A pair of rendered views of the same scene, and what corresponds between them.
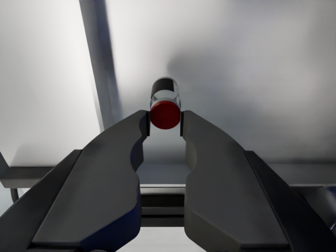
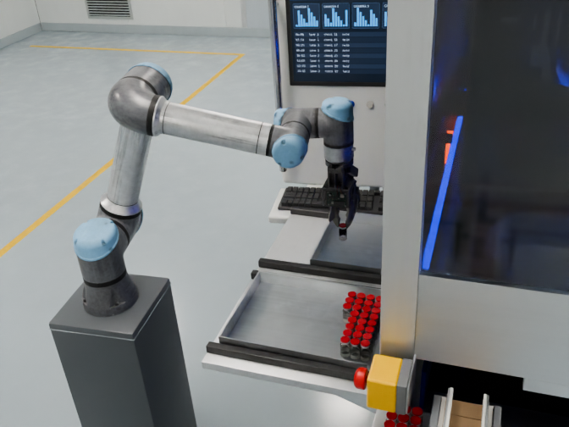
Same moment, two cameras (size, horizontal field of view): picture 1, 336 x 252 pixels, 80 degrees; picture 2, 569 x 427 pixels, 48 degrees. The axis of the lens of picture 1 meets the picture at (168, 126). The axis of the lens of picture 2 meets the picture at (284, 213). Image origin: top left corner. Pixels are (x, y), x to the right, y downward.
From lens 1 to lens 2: 1.74 m
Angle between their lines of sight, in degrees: 91
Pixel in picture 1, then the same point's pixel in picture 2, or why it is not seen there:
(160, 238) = (311, 313)
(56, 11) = (317, 235)
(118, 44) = (331, 241)
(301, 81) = not seen: hidden behind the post
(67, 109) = (303, 251)
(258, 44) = (374, 246)
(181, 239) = (325, 316)
